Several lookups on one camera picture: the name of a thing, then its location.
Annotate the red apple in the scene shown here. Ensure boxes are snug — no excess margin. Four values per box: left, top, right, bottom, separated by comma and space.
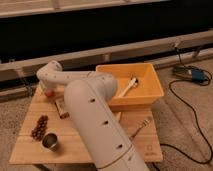
45, 90, 54, 97

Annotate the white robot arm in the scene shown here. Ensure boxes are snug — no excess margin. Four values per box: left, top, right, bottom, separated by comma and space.
36, 61, 149, 171

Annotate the white utensil in tray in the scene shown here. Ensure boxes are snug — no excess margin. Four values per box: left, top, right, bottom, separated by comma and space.
118, 77, 138, 97

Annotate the yellow plastic tray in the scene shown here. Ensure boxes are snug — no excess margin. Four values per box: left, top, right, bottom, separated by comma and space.
96, 63, 164, 107

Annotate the brown snack bar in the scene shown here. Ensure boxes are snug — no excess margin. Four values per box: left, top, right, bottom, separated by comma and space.
55, 98, 69, 119

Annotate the metal fork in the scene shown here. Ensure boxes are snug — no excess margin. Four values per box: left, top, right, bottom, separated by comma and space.
130, 118, 150, 141

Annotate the bunch of dark grapes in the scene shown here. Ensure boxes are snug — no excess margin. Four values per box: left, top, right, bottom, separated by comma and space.
31, 115, 48, 141

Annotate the wooden table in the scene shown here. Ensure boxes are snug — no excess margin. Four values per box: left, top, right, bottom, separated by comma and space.
9, 77, 164, 166

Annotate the metal cup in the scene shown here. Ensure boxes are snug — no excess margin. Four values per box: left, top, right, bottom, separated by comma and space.
42, 133, 58, 151

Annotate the blue foot pedal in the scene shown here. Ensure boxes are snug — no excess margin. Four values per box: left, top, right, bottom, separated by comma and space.
172, 66, 205, 83

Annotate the black power cable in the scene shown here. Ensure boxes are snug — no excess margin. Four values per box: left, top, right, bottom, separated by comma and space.
159, 46, 213, 165

